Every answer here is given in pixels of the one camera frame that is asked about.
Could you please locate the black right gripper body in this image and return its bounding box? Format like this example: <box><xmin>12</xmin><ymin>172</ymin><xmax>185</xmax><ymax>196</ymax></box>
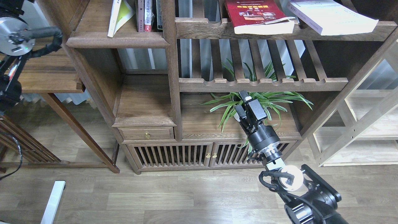
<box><xmin>235</xmin><ymin>99</ymin><xmax>280</xmax><ymax>153</ymax></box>

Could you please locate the yellow green book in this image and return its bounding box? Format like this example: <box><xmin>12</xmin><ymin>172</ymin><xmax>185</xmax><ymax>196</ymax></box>
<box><xmin>108</xmin><ymin>0</ymin><xmax>135</xmax><ymax>37</ymax></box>

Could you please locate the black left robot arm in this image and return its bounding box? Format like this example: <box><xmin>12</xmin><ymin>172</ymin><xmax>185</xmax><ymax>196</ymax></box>
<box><xmin>0</xmin><ymin>0</ymin><xmax>63</xmax><ymax>115</ymax></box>

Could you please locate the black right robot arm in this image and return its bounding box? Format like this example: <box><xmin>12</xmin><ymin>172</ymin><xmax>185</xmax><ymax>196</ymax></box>
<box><xmin>235</xmin><ymin>90</ymin><xmax>347</xmax><ymax>224</ymax></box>

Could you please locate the light wooden shelf unit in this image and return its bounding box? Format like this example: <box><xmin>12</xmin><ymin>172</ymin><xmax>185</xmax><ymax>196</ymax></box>
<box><xmin>308</xmin><ymin>41</ymin><xmax>398</xmax><ymax>166</ymax></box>

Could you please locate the potted spider plant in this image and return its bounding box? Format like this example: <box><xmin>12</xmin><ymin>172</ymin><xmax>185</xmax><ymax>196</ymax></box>
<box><xmin>197</xmin><ymin>61</ymin><xmax>313</xmax><ymax>152</ymax></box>

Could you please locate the right slatted cabinet door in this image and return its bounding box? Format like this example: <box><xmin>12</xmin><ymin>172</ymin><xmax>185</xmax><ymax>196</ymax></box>
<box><xmin>209</xmin><ymin>141</ymin><xmax>296</xmax><ymax>168</ymax></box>

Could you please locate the slatted cabinet door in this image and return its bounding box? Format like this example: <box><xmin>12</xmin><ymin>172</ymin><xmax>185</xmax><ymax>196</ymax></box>
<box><xmin>209</xmin><ymin>141</ymin><xmax>296</xmax><ymax>168</ymax></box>
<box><xmin>127</xmin><ymin>142</ymin><xmax>213</xmax><ymax>171</ymax></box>

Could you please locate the left slatted cabinet door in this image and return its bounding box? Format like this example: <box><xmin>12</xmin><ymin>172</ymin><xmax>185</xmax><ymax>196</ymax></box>
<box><xmin>127</xmin><ymin>142</ymin><xmax>213</xmax><ymax>171</ymax></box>

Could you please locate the dark wooden bookshelf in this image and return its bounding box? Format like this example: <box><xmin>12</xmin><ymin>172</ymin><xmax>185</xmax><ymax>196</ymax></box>
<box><xmin>38</xmin><ymin>0</ymin><xmax>397</xmax><ymax>174</ymax></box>

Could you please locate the white lavender book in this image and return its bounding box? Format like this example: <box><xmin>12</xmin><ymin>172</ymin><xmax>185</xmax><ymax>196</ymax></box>
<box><xmin>287</xmin><ymin>0</ymin><xmax>379</xmax><ymax>36</ymax></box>

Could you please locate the upright red white book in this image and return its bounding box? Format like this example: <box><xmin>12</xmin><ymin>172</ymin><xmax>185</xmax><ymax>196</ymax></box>
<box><xmin>144</xmin><ymin>0</ymin><xmax>154</xmax><ymax>32</ymax></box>

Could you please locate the upright pink spine book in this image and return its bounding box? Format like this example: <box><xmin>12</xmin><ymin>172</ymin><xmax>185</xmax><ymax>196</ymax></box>
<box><xmin>136</xmin><ymin>0</ymin><xmax>145</xmax><ymax>32</ymax></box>

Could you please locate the upright dark book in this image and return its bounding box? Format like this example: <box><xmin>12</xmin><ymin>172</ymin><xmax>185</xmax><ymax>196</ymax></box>
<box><xmin>155</xmin><ymin>0</ymin><xmax>163</xmax><ymax>32</ymax></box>

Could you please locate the dark wooden side table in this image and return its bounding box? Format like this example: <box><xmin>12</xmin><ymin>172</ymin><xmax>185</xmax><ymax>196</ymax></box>
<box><xmin>0</xmin><ymin>35</ymin><xmax>120</xmax><ymax>174</ymax></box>

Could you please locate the dark wooden slatted rack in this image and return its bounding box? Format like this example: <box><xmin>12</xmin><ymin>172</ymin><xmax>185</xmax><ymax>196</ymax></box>
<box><xmin>0</xmin><ymin>115</ymin><xmax>71</xmax><ymax>167</ymax></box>

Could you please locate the white metal leg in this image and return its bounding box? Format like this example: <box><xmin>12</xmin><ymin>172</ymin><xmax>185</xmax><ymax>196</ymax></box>
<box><xmin>41</xmin><ymin>180</ymin><xmax>66</xmax><ymax>224</ymax></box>

